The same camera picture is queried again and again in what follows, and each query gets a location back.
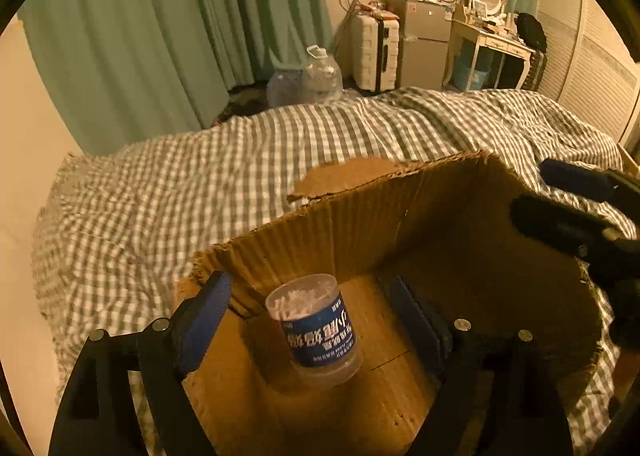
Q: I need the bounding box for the white louvered wardrobe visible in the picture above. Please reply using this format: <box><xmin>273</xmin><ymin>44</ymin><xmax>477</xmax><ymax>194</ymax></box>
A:
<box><xmin>536</xmin><ymin>0</ymin><xmax>639</xmax><ymax>142</ymax></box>

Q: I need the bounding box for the clear large water jug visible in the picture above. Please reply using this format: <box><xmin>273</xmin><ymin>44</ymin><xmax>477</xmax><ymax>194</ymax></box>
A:
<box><xmin>302</xmin><ymin>44</ymin><xmax>343</xmax><ymax>103</ymax></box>

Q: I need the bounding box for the white dressing table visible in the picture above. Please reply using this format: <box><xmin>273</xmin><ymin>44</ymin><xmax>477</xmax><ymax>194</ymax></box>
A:
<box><xmin>444</xmin><ymin>17</ymin><xmax>536</xmax><ymax>92</ymax></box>

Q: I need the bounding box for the brown cardboard box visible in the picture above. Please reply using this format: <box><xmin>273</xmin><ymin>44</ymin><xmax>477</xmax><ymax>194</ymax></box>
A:
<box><xmin>177</xmin><ymin>153</ymin><xmax>603</xmax><ymax>455</ymax></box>

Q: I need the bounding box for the large green curtain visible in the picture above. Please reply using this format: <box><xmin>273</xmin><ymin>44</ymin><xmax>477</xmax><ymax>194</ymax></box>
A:
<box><xmin>18</xmin><ymin>0</ymin><xmax>331</xmax><ymax>155</ymax></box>

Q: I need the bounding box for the grey checkered bed cover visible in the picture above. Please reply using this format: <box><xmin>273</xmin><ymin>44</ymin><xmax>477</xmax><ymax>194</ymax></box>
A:
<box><xmin>30</xmin><ymin>86</ymin><xmax>639</xmax><ymax>456</ymax></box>

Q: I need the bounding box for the white suitcase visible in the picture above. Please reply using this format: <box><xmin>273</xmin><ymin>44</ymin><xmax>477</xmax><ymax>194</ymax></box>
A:
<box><xmin>352</xmin><ymin>11</ymin><xmax>400</xmax><ymax>93</ymax></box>

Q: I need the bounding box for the cotton swab jar blue label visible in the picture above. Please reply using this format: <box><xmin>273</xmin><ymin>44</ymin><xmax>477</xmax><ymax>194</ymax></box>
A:
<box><xmin>265</xmin><ymin>274</ymin><xmax>362</xmax><ymax>387</ymax></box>

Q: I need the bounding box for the grey mini fridge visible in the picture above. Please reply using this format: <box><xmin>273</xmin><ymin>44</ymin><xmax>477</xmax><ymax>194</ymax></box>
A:
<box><xmin>386</xmin><ymin>0</ymin><xmax>451</xmax><ymax>90</ymax></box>

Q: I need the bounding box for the black backpack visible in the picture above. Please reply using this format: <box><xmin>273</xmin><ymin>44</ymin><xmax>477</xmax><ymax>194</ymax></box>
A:
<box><xmin>515</xmin><ymin>13</ymin><xmax>548</xmax><ymax>53</ymax></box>

